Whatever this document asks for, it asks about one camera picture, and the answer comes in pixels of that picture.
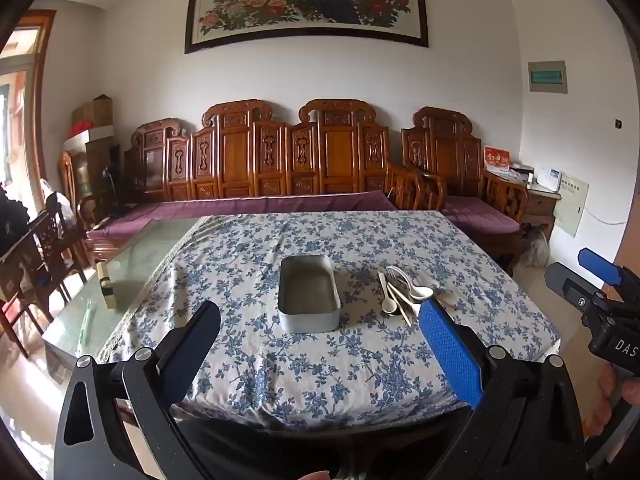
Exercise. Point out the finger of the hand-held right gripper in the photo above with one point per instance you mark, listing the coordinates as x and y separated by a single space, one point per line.
600 264
570 285

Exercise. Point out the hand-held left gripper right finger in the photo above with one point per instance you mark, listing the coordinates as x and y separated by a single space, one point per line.
450 355

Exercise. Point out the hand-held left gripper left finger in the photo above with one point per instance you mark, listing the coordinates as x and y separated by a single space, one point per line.
195 340

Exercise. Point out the brown wooden chopstick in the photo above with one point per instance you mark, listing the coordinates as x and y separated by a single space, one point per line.
445 301

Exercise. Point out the pale chopstick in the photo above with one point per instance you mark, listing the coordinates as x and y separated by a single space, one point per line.
402 305
408 312

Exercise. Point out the metal fork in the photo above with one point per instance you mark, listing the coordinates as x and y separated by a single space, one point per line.
397 274

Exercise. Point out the rectangular metal tray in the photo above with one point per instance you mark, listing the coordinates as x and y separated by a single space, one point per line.
307 292

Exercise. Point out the person's right hand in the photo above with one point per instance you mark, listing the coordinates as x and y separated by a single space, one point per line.
604 400

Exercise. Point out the person's left hand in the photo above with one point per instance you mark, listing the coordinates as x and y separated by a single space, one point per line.
312 476

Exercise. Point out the grey fluffy object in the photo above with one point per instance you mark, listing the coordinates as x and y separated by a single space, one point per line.
536 249

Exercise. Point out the wooden side table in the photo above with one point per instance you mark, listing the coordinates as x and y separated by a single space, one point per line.
540 205

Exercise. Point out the blue floral tablecloth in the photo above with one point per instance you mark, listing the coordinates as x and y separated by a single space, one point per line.
280 360

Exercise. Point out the glass table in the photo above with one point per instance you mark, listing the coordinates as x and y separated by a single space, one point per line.
125 270

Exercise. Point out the white box with blue print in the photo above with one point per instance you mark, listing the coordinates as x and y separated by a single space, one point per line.
549 179

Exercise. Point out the small wooden block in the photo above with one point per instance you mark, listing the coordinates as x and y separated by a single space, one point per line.
106 285

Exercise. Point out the short purple seat cushion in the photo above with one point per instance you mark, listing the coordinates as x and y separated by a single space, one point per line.
475 215

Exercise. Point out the long purple seat cushion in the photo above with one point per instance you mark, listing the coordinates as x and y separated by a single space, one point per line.
240 207

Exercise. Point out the red desk calendar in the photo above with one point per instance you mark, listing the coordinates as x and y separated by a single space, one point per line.
496 159

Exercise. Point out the person's dark clothing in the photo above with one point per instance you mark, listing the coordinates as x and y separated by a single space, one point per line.
320 447

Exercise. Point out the dark wooden dining chair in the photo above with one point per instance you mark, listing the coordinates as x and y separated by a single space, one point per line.
37 260

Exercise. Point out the carved wooden armchair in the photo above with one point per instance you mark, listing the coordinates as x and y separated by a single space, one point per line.
450 152

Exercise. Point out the carved wooden sofa bench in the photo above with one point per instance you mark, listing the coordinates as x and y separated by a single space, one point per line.
237 155

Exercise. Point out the dark wooden cabinet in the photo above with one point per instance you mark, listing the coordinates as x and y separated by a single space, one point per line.
102 170

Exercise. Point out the stack of cardboard boxes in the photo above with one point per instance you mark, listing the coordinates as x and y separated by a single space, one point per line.
92 115

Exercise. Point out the framed peacock flower painting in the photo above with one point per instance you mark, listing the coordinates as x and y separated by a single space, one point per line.
305 0

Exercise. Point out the white wall cabinet door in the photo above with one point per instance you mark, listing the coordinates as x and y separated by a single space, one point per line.
570 207

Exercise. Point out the grey wall panel box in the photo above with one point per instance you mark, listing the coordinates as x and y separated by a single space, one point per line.
547 76

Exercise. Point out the wooden door frame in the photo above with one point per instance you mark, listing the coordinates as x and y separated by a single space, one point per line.
42 110

